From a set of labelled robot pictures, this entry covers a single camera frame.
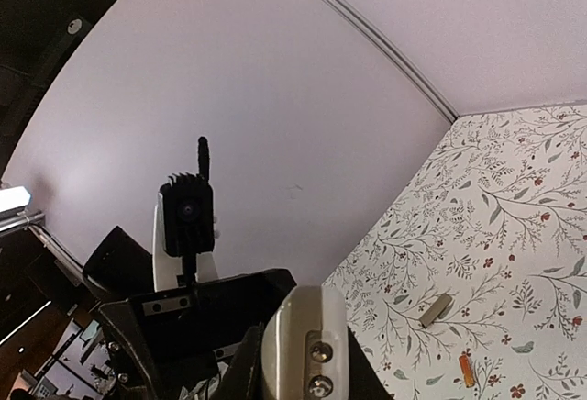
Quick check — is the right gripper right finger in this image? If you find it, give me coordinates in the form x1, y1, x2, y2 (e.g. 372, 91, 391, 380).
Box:
348, 328, 390, 400

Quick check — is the grey white remote control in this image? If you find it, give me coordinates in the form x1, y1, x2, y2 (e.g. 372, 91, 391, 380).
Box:
260, 286, 349, 400

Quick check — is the orange battery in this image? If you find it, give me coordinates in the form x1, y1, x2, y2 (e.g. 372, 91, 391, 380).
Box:
459, 353, 475, 388

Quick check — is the grey remote battery cover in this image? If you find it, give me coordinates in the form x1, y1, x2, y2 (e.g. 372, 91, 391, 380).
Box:
419, 294, 452, 328

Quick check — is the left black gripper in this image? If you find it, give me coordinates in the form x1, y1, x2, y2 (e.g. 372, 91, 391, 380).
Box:
83, 227, 296, 399

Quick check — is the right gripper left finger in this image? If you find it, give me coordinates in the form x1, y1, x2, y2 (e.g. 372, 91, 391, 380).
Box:
215, 324, 264, 400

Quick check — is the left black camera cable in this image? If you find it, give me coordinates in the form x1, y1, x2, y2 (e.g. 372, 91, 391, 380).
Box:
195, 136, 212, 179

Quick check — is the floral patterned table mat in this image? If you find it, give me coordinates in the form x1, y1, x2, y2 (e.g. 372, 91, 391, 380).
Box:
327, 105, 586, 399

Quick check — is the left aluminium frame post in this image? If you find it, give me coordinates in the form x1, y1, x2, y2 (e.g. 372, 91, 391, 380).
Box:
321, 0, 459, 124

